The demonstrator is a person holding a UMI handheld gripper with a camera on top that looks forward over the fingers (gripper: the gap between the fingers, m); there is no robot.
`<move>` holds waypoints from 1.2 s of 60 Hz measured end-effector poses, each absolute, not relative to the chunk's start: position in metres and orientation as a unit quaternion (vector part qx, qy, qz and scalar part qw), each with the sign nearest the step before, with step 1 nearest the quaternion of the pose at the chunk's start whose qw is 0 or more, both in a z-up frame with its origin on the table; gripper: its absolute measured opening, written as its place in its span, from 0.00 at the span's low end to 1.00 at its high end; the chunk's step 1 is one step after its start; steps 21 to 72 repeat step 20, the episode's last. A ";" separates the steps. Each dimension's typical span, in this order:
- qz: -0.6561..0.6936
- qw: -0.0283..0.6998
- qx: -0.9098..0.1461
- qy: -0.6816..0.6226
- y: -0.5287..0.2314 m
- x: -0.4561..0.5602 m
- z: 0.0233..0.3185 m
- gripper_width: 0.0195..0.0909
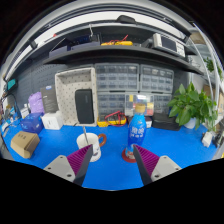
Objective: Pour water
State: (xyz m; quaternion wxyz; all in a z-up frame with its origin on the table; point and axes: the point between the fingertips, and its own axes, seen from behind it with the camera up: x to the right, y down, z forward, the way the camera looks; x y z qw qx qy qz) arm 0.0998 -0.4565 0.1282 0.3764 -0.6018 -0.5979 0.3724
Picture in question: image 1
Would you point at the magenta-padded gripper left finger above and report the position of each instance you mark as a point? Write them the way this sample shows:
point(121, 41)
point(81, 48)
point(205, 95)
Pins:
point(63, 166)

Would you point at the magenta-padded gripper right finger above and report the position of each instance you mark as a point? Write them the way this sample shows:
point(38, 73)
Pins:
point(162, 166)

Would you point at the blue drink bottle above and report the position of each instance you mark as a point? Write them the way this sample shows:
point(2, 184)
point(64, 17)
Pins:
point(136, 131)

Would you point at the flat round red coaster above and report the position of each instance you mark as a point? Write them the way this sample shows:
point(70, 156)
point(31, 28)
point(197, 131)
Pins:
point(126, 156)

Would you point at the metal spoon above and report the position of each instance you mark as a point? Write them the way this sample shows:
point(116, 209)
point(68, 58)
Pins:
point(85, 134)

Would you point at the black flat case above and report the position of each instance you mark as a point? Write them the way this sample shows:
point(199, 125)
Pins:
point(166, 122)

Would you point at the small brown cardboard box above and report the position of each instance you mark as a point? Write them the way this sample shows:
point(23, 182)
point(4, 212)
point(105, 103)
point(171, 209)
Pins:
point(24, 144)

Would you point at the black box with white label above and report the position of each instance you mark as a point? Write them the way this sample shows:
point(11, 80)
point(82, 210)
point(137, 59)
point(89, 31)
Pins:
point(149, 123)

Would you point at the white power adapter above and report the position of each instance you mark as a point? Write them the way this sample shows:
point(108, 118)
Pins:
point(207, 139)

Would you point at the blue box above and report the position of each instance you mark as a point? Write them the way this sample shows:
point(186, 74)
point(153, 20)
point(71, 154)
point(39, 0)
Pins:
point(31, 123)

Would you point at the black clamp device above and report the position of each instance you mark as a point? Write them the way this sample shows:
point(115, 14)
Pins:
point(218, 136)

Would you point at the grey small-parts drawer cabinet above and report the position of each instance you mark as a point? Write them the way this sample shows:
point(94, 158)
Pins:
point(116, 77)
point(110, 102)
point(163, 103)
point(156, 79)

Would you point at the black speaker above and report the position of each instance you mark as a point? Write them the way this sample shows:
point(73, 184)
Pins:
point(84, 106)

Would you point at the clear organizer with coloured parts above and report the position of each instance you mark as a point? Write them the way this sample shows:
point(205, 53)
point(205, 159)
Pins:
point(150, 101)

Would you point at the cream perforated crate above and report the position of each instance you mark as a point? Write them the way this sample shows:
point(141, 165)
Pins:
point(65, 100)

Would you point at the potted green leafy plant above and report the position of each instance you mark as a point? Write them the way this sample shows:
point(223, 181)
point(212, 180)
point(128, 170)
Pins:
point(191, 106)

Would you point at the dark grey upright box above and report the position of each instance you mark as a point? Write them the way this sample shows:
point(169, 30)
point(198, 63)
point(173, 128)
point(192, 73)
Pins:
point(49, 99)

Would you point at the purple bag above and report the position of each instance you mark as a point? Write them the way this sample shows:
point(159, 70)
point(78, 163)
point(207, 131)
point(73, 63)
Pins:
point(36, 103)

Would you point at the teal device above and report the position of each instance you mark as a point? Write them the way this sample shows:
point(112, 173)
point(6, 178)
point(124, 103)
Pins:
point(11, 84)

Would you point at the white shelf unit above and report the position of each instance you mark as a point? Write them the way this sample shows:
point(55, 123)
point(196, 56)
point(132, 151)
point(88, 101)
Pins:
point(205, 56)

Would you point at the yellow meter with red leads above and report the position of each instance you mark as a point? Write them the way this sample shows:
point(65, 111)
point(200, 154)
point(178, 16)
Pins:
point(116, 43)

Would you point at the black wall shelf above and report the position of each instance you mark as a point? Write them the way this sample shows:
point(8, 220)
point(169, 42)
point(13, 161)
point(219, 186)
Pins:
point(120, 55)

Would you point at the black camera on light bar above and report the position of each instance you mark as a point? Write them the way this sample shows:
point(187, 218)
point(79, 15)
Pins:
point(126, 19)

